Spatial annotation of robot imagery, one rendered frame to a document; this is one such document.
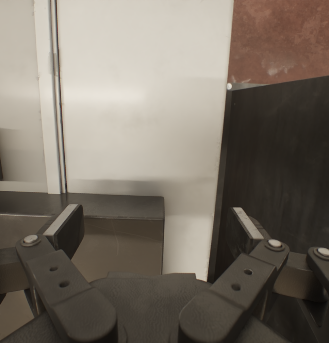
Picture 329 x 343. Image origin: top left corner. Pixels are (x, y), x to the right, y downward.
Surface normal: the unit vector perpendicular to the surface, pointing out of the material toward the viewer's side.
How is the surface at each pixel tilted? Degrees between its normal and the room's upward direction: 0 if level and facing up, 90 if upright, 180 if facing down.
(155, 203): 90
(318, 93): 90
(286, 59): 0
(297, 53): 0
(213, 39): 0
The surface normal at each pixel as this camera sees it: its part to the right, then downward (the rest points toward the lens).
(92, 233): 0.01, 0.27
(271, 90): -1.00, -0.02
